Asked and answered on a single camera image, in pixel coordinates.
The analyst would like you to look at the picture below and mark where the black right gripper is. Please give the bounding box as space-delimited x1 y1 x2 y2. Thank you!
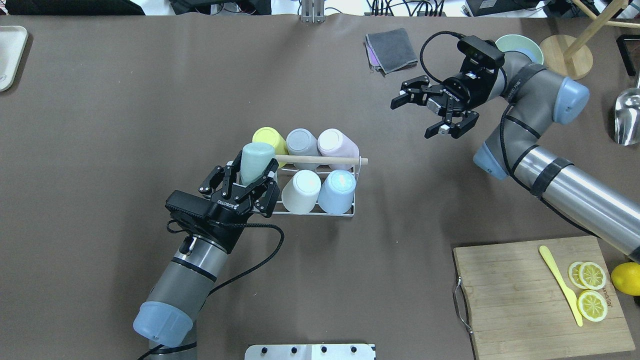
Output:
390 70 501 139

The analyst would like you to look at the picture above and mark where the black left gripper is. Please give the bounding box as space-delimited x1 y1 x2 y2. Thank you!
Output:
198 158 281 254

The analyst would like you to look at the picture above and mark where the green plastic cup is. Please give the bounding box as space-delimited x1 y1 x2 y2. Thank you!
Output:
240 142 275 186

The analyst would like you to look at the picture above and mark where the pink plastic cup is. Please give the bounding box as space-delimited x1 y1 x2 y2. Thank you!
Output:
317 128 360 158

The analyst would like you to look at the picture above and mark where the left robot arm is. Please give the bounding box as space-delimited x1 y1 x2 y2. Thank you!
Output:
134 111 488 360

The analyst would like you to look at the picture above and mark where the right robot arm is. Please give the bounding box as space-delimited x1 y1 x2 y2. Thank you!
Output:
390 49 639 262

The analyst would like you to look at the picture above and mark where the yellow plastic cup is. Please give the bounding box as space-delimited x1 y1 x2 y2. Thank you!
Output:
252 126 290 155

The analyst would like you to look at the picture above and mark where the white plastic cup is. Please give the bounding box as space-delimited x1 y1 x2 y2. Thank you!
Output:
281 170 322 215

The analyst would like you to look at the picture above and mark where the grey plastic cup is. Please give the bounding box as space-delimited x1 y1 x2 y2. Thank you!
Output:
285 128 320 157

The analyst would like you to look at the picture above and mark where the light blue plastic cup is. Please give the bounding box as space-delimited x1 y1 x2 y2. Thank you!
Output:
317 170 357 215

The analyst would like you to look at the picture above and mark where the grey folded cloth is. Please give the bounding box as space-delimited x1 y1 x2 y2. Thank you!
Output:
365 27 418 75

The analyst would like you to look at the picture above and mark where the purple cloth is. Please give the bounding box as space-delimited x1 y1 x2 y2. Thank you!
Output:
365 42 380 71

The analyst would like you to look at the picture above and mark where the mint green bowl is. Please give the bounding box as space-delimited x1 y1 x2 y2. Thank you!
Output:
495 34 544 65

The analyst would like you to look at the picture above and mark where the wooden mug tree stand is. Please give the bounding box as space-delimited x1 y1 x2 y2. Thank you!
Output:
539 0 640 80

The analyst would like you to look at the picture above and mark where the yellow plastic knife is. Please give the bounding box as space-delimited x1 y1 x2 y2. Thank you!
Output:
538 244 584 327

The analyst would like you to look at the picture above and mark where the metal scoop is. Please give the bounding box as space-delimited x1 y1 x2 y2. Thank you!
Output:
614 70 640 146

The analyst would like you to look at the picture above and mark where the lemon slice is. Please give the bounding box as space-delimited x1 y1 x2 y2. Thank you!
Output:
578 261 607 291
567 260 587 290
577 289 608 322

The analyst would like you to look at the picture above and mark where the bamboo cutting board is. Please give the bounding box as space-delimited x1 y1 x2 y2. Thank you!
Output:
453 235 636 360

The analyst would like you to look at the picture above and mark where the whole yellow lemon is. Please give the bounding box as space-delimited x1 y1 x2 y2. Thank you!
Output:
610 262 640 296

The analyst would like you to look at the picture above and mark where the beige plastic tray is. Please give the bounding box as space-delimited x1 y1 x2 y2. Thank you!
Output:
0 25 29 92

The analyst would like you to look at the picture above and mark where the white wire cup rack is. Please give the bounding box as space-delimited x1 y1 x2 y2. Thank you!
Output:
226 155 369 217

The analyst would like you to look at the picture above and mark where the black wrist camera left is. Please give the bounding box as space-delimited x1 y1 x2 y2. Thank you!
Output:
165 190 218 237

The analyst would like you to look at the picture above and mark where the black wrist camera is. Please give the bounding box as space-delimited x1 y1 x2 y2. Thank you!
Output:
165 190 218 237
456 35 505 69

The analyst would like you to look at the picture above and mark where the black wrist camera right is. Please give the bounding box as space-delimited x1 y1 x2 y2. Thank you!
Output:
456 35 505 69

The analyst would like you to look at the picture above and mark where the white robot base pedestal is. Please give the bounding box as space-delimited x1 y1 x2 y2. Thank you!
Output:
244 343 377 360

